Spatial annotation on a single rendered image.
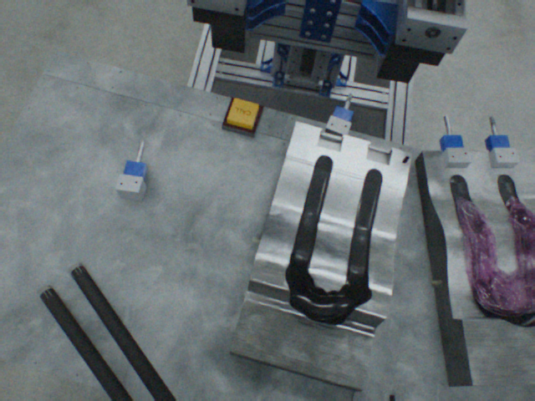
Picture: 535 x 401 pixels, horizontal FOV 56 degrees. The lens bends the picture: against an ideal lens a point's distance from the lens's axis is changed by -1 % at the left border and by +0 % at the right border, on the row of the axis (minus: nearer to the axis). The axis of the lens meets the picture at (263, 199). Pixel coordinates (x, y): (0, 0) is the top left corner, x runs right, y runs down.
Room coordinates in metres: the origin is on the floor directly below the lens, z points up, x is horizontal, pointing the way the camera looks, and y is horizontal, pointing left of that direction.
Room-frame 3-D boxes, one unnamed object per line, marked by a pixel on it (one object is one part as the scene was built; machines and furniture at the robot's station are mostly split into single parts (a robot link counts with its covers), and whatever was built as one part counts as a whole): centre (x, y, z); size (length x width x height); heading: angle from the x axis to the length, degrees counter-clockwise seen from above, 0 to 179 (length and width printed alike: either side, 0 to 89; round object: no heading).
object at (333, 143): (0.54, -0.12, 0.87); 0.05 x 0.05 x 0.04; 83
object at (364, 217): (0.32, -0.15, 0.92); 0.35 x 0.16 x 0.09; 173
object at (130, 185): (0.43, 0.29, 0.83); 0.13 x 0.05 x 0.05; 0
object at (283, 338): (0.31, -0.14, 0.87); 0.50 x 0.26 x 0.14; 173
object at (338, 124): (0.65, -0.15, 0.83); 0.13 x 0.05 x 0.05; 167
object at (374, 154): (0.53, -0.23, 0.87); 0.05 x 0.05 x 0.04; 83
